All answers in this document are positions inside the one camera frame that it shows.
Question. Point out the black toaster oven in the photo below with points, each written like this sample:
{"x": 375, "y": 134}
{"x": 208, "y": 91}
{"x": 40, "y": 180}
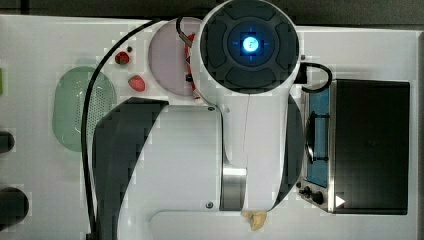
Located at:
{"x": 357, "y": 148}

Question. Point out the dark red felt strawberry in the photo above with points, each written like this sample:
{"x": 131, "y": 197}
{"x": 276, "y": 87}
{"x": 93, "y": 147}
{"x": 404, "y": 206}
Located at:
{"x": 122, "y": 58}

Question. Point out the light red felt strawberry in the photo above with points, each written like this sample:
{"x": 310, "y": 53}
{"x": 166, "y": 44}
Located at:
{"x": 137, "y": 83}

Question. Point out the peeled felt banana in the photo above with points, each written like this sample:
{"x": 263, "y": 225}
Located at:
{"x": 256, "y": 219}

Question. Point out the pink round plate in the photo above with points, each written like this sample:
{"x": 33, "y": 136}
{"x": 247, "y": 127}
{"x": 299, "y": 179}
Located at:
{"x": 167, "y": 60}

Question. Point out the lower black cylinder cup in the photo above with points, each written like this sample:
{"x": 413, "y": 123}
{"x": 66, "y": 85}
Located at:
{"x": 14, "y": 207}

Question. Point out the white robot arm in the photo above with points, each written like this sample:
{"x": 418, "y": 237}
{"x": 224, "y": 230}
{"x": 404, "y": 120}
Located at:
{"x": 226, "y": 154}

